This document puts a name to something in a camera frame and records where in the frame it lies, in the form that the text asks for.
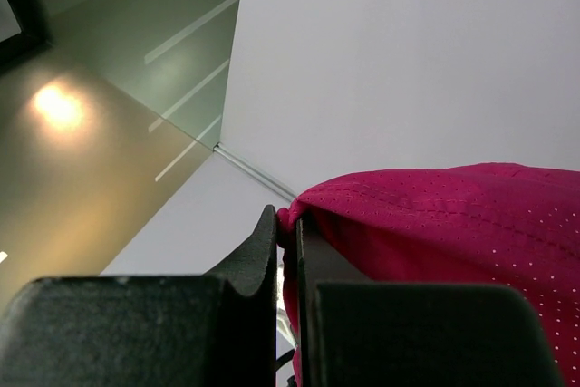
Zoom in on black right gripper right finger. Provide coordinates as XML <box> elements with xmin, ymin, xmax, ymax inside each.
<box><xmin>295</xmin><ymin>218</ymin><xmax>564</xmax><ymax>386</ymax></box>

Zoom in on right aluminium frame post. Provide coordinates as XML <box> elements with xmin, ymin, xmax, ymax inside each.
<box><xmin>214</xmin><ymin>142</ymin><xmax>296</xmax><ymax>202</ymax></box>

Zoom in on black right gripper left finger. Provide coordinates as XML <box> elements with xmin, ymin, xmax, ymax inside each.
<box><xmin>1</xmin><ymin>206</ymin><xmax>277</xmax><ymax>386</ymax></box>

